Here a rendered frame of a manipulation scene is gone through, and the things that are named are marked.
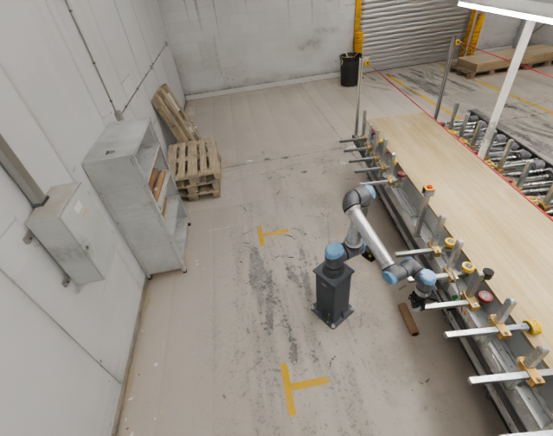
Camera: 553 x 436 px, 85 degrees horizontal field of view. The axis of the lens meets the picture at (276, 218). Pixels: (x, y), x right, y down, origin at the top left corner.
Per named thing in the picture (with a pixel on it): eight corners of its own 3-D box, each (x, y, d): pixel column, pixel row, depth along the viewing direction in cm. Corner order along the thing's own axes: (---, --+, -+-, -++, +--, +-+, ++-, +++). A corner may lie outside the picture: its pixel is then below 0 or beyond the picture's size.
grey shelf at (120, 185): (148, 279, 355) (80, 163, 255) (158, 229, 424) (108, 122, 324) (186, 272, 358) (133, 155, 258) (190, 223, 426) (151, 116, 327)
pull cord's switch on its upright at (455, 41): (434, 128, 420) (457, 37, 349) (429, 124, 431) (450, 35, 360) (440, 127, 420) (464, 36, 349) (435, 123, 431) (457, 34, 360)
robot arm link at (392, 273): (337, 191, 203) (395, 284, 178) (353, 186, 206) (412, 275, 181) (333, 200, 213) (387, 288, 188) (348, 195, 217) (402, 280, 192)
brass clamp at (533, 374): (530, 387, 153) (534, 383, 150) (512, 361, 163) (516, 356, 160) (542, 386, 153) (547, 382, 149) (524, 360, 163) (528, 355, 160)
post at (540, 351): (504, 391, 174) (543, 351, 143) (500, 385, 177) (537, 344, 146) (511, 390, 174) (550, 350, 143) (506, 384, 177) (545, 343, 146)
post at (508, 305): (481, 347, 192) (511, 303, 161) (478, 342, 194) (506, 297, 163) (486, 346, 192) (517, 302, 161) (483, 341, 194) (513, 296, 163)
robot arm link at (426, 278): (427, 265, 183) (441, 277, 176) (422, 278, 191) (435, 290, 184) (415, 271, 180) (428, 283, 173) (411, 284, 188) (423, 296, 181)
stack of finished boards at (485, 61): (565, 56, 756) (569, 49, 745) (475, 72, 737) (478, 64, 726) (539, 50, 815) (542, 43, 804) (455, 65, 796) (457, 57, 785)
